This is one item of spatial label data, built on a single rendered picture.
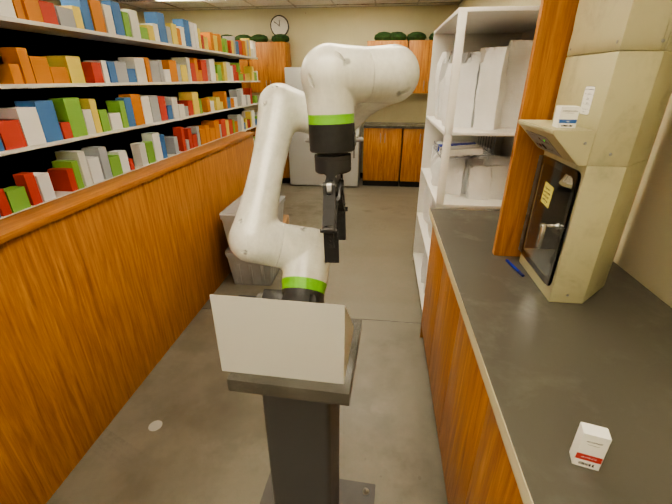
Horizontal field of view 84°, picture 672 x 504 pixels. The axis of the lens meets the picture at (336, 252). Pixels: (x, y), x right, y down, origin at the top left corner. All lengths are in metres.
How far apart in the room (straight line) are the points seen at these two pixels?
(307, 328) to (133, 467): 1.47
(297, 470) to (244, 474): 0.70
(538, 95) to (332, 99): 1.05
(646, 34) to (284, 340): 1.21
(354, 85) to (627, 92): 0.83
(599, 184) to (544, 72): 0.49
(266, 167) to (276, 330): 0.44
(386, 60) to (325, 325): 0.57
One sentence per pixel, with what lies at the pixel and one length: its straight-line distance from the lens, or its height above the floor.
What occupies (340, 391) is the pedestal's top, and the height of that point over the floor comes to 0.94.
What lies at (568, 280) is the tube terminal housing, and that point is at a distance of 1.49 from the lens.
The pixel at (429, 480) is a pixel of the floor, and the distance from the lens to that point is 2.02.
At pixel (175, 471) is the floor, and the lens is 2.13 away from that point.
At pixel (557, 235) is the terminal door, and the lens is 1.44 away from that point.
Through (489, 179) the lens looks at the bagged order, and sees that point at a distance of 2.62.
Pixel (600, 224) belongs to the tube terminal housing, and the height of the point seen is 1.23.
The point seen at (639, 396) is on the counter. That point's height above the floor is 0.94.
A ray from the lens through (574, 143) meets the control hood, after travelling 1.32.
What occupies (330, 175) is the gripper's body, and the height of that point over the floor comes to 1.47.
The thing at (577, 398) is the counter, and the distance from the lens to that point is 1.14.
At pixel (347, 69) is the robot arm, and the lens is 0.74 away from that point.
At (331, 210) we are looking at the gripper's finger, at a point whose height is 1.41.
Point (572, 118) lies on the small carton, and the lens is 1.36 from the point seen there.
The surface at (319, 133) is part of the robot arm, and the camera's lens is 0.75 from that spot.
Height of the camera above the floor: 1.64
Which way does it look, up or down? 25 degrees down
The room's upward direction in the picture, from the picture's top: straight up
